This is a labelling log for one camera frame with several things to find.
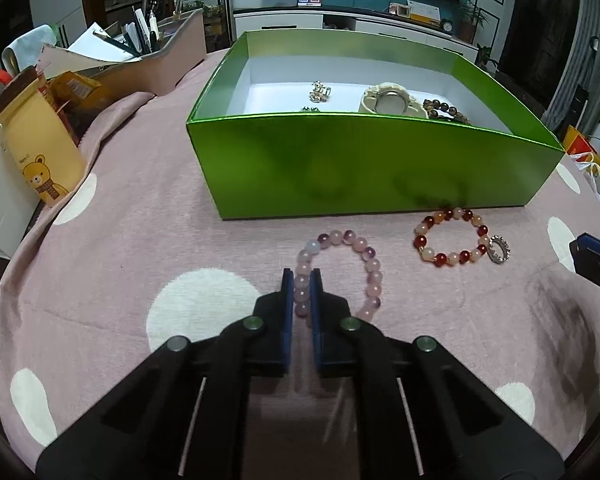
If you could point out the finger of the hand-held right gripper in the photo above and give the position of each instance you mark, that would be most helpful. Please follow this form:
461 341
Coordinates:
595 247

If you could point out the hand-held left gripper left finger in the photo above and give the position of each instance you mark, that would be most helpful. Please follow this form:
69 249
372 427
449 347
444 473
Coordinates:
287 310

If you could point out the white drawer organizer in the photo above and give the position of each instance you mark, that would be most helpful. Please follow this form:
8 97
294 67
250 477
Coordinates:
0 200

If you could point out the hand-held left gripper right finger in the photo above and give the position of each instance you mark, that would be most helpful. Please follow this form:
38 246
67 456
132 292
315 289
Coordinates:
316 310

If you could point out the small potted plant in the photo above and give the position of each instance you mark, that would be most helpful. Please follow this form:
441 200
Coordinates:
487 60

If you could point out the tall potted plant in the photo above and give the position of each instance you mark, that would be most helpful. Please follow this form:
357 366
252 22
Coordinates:
470 22

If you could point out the white papers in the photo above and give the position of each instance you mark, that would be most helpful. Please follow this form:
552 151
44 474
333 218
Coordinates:
85 42

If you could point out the small white device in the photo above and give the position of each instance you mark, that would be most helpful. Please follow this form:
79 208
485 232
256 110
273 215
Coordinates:
400 11

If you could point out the green cardboard box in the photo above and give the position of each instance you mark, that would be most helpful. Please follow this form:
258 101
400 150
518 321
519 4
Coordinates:
355 165

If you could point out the pink desk organizer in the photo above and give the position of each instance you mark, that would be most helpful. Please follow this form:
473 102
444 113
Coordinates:
170 60

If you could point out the small alarm clock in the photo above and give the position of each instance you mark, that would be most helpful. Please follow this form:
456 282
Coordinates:
447 26

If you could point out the bunch of pens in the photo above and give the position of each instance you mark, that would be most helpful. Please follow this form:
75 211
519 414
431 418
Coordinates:
145 25

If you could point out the cream wrist watch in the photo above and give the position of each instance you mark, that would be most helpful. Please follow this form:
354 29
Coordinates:
390 102

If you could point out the gold brooch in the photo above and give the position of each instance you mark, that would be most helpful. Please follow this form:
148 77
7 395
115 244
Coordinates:
320 91

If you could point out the yellow bear bottle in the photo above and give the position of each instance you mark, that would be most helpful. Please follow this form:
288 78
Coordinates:
30 145

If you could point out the pale green jade earrings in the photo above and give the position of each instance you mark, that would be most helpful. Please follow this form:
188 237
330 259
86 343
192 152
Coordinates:
308 109

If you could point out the yellow snack packet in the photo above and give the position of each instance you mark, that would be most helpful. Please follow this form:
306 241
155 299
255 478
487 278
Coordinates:
77 87

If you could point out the white yellow flat box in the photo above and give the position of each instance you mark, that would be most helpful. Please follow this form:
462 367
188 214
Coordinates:
425 11

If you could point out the yellow paper bag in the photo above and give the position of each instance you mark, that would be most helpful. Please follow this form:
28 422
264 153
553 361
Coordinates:
577 142

